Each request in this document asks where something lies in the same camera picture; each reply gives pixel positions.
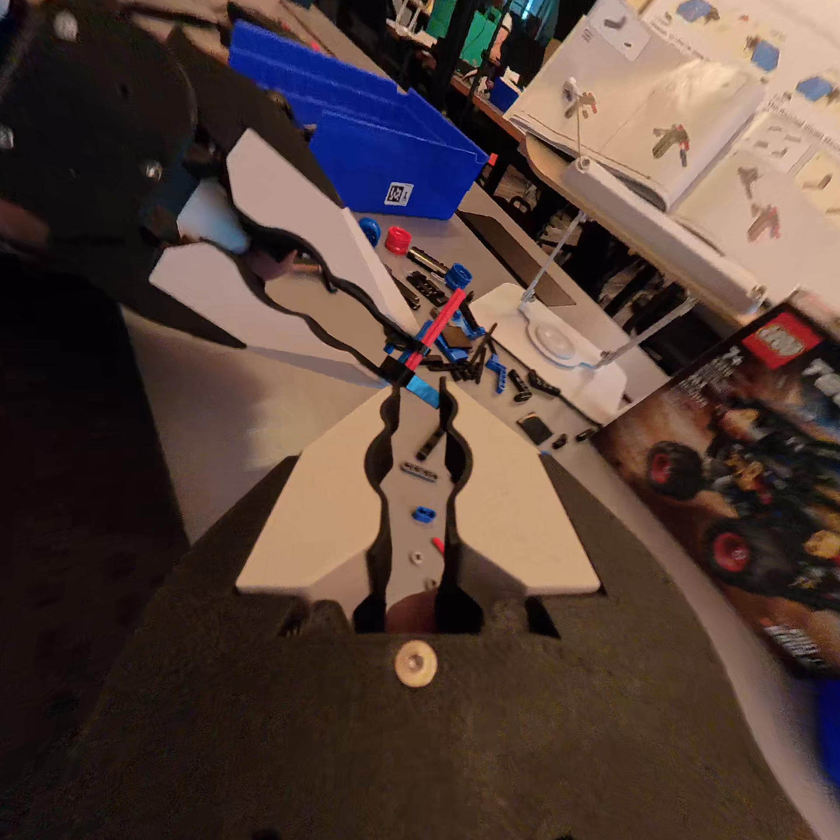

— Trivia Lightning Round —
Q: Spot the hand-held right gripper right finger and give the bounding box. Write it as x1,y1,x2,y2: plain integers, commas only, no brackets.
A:
434,377,603,634

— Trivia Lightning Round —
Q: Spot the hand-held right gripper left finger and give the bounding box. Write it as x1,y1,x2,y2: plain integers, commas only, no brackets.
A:
235,386,403,634

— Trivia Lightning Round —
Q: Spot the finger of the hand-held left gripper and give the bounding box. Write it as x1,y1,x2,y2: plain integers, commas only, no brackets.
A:
148,239,391,389
225,126,424,349

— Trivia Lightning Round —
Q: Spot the small beam and pins assembly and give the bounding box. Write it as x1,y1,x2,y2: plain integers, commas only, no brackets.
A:
381,287,470,411

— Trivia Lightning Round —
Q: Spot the grey desk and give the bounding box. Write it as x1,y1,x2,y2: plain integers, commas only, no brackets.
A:
121,177,840,840

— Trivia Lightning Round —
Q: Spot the person's left hand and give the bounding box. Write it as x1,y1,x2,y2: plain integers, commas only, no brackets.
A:
0,199,51,255

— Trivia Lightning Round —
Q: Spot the blue plastic bin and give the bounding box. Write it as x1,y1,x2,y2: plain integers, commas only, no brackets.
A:
810,676,840,788
226,18,490,221

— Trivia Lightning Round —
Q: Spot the white book stand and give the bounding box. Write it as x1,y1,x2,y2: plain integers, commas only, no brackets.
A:
469,134,772,426

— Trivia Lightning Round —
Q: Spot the thin black axle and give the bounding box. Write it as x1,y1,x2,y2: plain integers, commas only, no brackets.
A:
469,322,500,385

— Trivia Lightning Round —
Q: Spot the blue and black brick assembly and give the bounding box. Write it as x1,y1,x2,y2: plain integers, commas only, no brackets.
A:
433,305,488,361

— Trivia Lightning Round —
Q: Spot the toy truck set box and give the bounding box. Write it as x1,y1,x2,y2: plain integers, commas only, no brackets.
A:
591,302,840,677

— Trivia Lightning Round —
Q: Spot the green cabinet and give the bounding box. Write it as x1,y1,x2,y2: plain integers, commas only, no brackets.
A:
459,5,503,67

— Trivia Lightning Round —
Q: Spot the printed instruction sheet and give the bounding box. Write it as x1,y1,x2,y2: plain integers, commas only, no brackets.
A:
640,0,840,309

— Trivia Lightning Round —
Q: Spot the black rectangular frame brick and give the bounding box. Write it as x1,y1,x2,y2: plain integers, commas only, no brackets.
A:
406,270,450,306

